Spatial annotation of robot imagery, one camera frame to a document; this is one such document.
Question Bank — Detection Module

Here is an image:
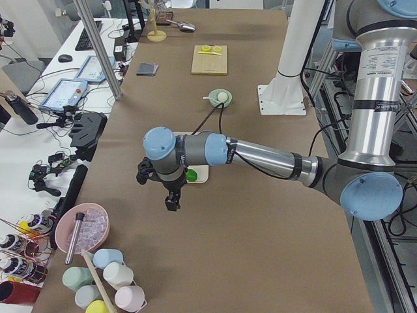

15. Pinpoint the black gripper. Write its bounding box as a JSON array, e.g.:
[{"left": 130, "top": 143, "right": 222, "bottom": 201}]
[{"left": 162, "top": 177, "right": 187, "bottom": 211}]

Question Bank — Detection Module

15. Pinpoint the white steamed bun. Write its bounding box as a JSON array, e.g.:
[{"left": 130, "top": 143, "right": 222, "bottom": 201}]
[{"left": 217, "top": 91, "right": 229, "bottom": 102}]

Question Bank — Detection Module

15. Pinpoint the pink bowl with ice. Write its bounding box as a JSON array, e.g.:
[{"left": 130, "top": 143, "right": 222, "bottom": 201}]
[{"left": 55, "top": 203, "right": 109, "bottom": 254}]

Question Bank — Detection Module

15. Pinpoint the metal tube in bowl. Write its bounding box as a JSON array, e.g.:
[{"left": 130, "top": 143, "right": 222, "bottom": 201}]
[{"left": 65, "top": 213, "right": 85, "bottom": 265}]

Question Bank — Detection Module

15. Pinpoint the mint green bowl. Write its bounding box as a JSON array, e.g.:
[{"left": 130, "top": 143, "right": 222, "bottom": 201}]
[{"left": 208, "top": 89, "right": 232, "bottom": 108}]

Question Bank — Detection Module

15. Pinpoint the green lime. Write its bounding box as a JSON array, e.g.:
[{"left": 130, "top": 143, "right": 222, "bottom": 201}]
[{"left": 186, "top": 168, "right": 198, "bottom": 182}]

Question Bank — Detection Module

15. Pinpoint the beige rabbit serving tray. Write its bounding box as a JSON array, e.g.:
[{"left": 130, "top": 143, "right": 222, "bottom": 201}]
[{"left": 174, "top": 132, "right": 209, "bottom": 184}]

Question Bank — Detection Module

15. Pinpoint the blue plastic cup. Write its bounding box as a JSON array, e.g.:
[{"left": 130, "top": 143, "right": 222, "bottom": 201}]
[{"left": 93, "top": 248, "right": 124, "bottom": 269}]

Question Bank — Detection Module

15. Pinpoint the white plastic cup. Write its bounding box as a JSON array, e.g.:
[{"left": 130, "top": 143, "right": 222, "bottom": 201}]
[{"left": 103, "top": 262, "right": 134, "bottom": 290}]

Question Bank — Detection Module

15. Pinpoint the pink plastic cup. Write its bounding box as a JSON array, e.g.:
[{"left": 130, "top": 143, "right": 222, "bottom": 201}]
[{"left": 115, "top": 286, "right": 147, "bottom": 312}]

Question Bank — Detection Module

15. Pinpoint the black folded device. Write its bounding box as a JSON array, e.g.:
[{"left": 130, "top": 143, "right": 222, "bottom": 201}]
[{"left": 69, "top": 112, "right": 108, "bottom": 161}]

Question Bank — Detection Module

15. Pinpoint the wooden cup rack stick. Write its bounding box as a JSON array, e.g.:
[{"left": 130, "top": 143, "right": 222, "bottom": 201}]
[{"left": 81, "top": 250, "right": 117, "bottom": 313}]

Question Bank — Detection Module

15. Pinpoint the green plastic cup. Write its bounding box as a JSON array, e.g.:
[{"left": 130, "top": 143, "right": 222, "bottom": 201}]
[{"left": 62, "top": 267, "right": 93, "bottom": 292}]

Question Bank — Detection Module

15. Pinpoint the grey plastic cup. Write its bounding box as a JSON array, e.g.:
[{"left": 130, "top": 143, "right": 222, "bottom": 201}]
[{"left": 74, "top": 285, "right": 102, "bottom": 309}]

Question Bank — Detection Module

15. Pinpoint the yellow plastic cup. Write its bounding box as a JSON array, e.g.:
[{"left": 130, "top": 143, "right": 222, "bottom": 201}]
[{"left": 85, "top": 300, "right": 109, "bottom": 313}]

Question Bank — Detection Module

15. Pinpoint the folded grey cloth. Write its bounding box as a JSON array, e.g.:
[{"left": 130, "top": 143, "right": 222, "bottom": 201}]
[{"left": 136, "top": 63, "right": 159, "bottom": 76}]

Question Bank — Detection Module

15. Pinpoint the bamboo cutting board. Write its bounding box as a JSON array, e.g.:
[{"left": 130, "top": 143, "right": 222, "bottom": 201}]
[{"left": 191, "top": 45, "right": 228, "bottom": 75}]

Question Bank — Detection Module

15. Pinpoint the near teach pendant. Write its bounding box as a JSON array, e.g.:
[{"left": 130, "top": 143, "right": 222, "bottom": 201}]
[{"left": 39, "top": 79, "right": 88, "bottom": 112}]

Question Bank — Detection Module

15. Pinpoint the teach pendant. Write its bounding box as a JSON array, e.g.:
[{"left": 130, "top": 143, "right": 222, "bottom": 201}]
[
  {"left": 75, "top": 55, "right": 106, "bottom": 83},
  {"left": 39, "top": 79, "right": 88, "bottom": 112}
]

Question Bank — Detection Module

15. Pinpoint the yellow plastic knife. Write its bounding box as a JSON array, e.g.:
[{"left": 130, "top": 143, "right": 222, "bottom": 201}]
[{"left": 197, "top": 50, "right": 222, "bottom": 56}]

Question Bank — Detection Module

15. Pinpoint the far teach pendant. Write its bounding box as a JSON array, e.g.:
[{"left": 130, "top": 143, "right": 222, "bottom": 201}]
[{"left": 75, "top": 55, "right": 106, "bottom": 83}]

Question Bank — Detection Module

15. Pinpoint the wooden mug tree stand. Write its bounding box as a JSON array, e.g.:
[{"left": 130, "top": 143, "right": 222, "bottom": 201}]
[{"left": 140, "top": 0, "right": 167, "bottom": 42}]

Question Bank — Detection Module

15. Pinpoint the metal ice scoop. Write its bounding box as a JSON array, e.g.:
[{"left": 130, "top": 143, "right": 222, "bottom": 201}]
[{"left": 167, "top": 20, "right": 196, "bottom": 33}]

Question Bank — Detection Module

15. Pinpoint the black computer mouse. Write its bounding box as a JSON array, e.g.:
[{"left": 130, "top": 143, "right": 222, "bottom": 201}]
[{"left": 58, "top": 54, "right": 73, "bottom": 63}]

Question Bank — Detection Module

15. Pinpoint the black keyboard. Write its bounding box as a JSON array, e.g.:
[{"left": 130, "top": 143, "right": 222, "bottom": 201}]
[{"left": 75, "top": 29, "right": 93, "bottom": 51}]

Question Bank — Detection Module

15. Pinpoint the dark wooden box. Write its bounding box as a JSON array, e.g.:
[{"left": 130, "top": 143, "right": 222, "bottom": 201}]
[{"left": 156, "top": 11, "right": 173, "bottom": 25}]

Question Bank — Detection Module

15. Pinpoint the aluminium frame post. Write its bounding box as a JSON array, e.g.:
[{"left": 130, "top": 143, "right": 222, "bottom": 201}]
[{"left": 73, "top": 0, "right": 122, "bottom": 100}]

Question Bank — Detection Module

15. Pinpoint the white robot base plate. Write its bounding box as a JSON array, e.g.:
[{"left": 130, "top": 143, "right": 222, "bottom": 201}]
[{"left": 257, "top": 83, "right": 306, "bottom": 115}]

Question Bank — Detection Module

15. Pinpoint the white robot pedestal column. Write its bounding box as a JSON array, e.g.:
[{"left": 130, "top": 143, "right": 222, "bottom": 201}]
[{"left": 277, "top": 0, "right": 328, "bottom": 78}]

